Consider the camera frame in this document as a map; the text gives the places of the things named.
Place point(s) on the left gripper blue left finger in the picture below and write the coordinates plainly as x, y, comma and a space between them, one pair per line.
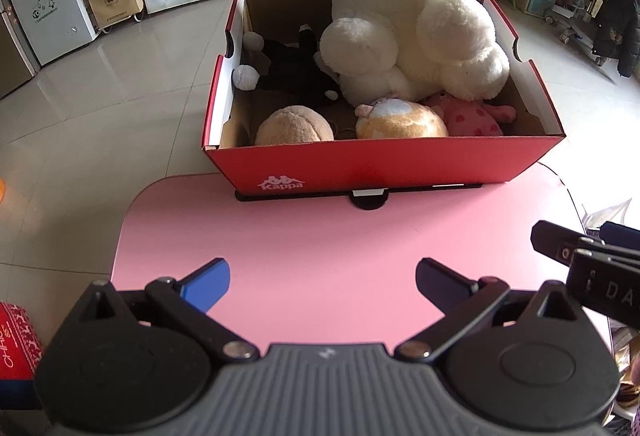
205, 286

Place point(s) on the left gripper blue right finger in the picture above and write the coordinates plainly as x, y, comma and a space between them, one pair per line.
443, 287

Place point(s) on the large white plush bear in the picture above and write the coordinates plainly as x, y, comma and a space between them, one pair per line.
412, 49

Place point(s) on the pink table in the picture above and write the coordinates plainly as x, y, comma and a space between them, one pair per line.
319, 270

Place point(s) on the pink spotted plush toy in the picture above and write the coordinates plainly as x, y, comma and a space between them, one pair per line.
470, 118

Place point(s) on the orange white plush toy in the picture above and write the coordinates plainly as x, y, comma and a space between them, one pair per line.
392, 118

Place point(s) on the tan round plush toy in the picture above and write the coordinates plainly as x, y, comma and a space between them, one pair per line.
295, 124

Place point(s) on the red Christmas box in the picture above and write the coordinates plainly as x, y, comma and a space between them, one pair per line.
20, 347

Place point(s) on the black white plush monkey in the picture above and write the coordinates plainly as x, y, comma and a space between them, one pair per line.
296, 70

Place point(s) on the black down jacket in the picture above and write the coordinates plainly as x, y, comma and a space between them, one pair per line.
617, 34

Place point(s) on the blue swivel chair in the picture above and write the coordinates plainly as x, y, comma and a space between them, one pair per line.
574, 19

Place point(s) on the red Kappa shoe box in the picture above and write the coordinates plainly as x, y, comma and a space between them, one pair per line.
349, 164

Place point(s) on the white mini fridge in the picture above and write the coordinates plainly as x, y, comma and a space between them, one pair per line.
54, 28

